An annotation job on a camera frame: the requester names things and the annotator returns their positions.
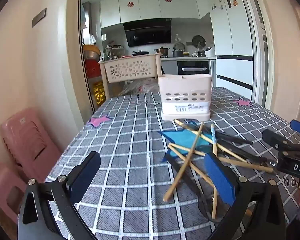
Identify metal basin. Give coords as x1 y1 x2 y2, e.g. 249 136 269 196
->
83 44 101 60

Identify beige plastic basket cart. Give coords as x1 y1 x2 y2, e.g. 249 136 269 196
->
98 53 163 98

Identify black range hood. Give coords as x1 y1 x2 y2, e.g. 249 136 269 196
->
122 18 172 47

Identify blue patterned chopstick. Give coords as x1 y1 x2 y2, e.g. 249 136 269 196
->
210 124 218 220

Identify clear plastic bag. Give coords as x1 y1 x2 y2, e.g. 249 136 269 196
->
119 78 160 96

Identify pink plastic chair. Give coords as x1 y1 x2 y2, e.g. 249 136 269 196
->
0 107 62 180

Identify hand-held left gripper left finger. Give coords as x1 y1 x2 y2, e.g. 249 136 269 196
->
18 151 102 233

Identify red plastic bucket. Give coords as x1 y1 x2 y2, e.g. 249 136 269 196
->
85 59 101 78

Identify white refrigerator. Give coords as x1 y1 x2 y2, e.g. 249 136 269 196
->
209 0 255 98

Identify grey checked tablecloth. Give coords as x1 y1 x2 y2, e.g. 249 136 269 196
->
46 87 300 240

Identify grey wall panel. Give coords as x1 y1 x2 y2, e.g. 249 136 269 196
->
32 8 47 28

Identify glass kettle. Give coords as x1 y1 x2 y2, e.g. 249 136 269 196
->
104 45 114 60

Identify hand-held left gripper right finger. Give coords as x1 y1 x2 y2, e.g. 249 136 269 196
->
204 152 287 233

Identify beige plastic utensil holder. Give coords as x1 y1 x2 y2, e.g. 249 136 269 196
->
157 74 213 122

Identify black pot with lid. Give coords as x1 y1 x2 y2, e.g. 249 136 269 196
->
154 47 170 57

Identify black built-in oven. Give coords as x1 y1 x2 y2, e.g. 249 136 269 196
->
177 60 210 77

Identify white wall cabinets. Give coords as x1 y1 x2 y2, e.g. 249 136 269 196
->
100 0 200 29

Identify pink plastic stool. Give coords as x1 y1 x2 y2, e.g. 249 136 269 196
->
0 162 28 224

